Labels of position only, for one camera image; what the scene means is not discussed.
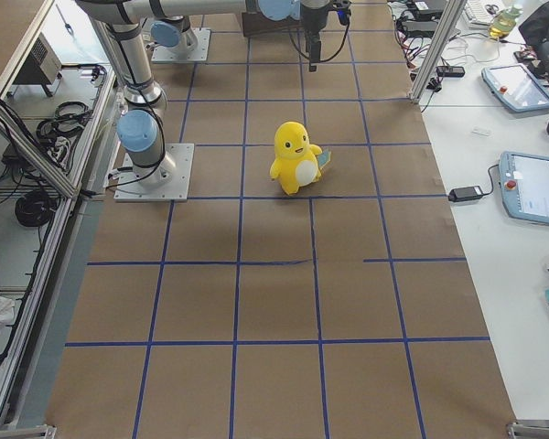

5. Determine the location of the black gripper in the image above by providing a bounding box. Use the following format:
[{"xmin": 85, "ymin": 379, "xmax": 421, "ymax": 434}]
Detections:
[{"xmin": 300, "ymin": 0, "xmax": 328, "ymax": 72}]

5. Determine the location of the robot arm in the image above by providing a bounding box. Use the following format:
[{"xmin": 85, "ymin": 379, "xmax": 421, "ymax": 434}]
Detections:
[
  {"xmin": 77, "ymin": 1, "xmax": 333, "ymax": 190},
  {"xmin": 150, "ymin": 16, "xmax": 199, "ymax": 53}
]

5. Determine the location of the dark wooden drawer cabinet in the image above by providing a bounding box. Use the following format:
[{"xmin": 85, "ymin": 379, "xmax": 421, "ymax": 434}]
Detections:
[{"xmin": 235, "ymin": 12, "xmax": 301, "ymax": 37}]

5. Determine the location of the yellow plush toy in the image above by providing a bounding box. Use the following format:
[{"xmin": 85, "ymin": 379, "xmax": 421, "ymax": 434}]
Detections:
[{"xmin": 269, "ymin": 122, "xmax": 331, "ymax": 196}]

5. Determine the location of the yellow liquid bottle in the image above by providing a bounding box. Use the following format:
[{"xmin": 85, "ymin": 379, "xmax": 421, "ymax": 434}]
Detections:
[{"xmin": 488, "ymin": 5, "xmax": 522, "ymax": 40}]

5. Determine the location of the far teach pendant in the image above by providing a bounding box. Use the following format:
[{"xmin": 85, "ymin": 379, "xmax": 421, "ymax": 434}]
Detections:
[{"xmin": 481, "ymin": 64, "xmax": 549, "ymax": 112}]

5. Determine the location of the teach pendant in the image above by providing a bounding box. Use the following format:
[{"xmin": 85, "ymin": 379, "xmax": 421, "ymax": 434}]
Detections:
[
  {"xmin": 481, "ymin": 64, "xmax": 549, "ymax": 112},
  {"xmin": 499, "ymin": 151, "xmax": 549, "ymax": 225}
]

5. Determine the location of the black power adapter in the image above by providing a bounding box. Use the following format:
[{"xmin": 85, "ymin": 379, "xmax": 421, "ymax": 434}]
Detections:
[{"xmin": 447, "ymin": 186, "xmax": 484, "ymax": 203}]

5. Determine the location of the near teach pendant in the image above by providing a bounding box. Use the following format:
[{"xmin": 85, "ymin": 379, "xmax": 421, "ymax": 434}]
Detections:
[{"xmin": 499, "ymin": 151, "xmax": 549, "ymax": 225}]

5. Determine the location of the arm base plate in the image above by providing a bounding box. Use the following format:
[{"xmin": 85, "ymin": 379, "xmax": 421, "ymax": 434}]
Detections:
[
  {"xmin": 151, "ymin": 22, "xmax": 211, "ymax": 64},
  {"xmin": 113, "ymin": 143, "xmax": 195, "ymax": 202}
]

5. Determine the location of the aluminium frame post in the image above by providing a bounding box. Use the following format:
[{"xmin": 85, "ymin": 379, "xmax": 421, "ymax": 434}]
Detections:
[{"xmin": 408, "ymin": 0, "xmax": 466, "ymax": 103}]

